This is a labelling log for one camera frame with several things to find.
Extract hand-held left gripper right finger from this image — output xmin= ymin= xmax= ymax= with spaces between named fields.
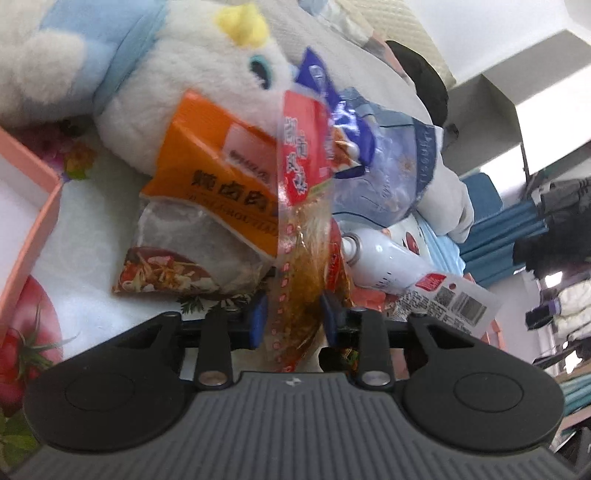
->
xmin=320 ymin=291 xmax=511 ymax=389

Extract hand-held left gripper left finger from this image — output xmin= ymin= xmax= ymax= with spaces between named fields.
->
xmin=76 ymin=293 xmax=269 ymax=391

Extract white printed spicy strip packet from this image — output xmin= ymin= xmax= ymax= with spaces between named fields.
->
xmin=369 ymin=271 xmax=503 ymax=340

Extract orange topped snack packet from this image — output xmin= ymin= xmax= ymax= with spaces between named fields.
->
xmin=112 ymin=90 xmax=283 ymax=296

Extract red topped clear snack packet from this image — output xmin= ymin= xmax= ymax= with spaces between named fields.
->
xmin=272 ymin=89 xmax=356 ymax=372

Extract blue white snack bag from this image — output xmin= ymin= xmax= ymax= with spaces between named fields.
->
xmin=293 ymin=46 xmax=372 ymax=180

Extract shallow pink box lid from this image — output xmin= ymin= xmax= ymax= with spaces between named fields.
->
xmin=0 ymin=127 xmax=64 ymax=340

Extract white spray bottle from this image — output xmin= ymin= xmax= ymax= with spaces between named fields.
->
xmin=341 ymin=228 xmax=432 ymax=294

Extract light blue bed sheet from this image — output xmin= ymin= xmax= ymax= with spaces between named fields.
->
xmin=416 ymin=217 xmax=467 ymax=278

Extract translucent blue plastic bag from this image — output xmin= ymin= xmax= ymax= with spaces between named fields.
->
xmin=330 ymin=87 xmax=445 ymax=229

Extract blue curtain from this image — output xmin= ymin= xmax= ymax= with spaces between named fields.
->
xmin=459 ymin=198 xmax=555 ymax=278

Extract blue chair back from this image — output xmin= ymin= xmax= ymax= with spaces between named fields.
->
xmin=462 ymin=173 xmax=503 ymax=217

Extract dark hanging clothes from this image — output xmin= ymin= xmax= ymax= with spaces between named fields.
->
xmin=512 ymin=178 xmax=591 ymax=280

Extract white wardrobe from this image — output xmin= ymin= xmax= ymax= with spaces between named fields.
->
xmin=450 ymin=0 xmax=591 ymax=178

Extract black clothing pile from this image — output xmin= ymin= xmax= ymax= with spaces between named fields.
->
xmin=385 ymin=41 xmax=450 ymax=127

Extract white blue plush toy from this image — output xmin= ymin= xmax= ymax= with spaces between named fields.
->
xmin=0 ymin=0 xmax=296 ymax=178

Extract cream quilted headboard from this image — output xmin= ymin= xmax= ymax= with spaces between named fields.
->
xmin=369 ymin=0 xmax=458 ymax=88

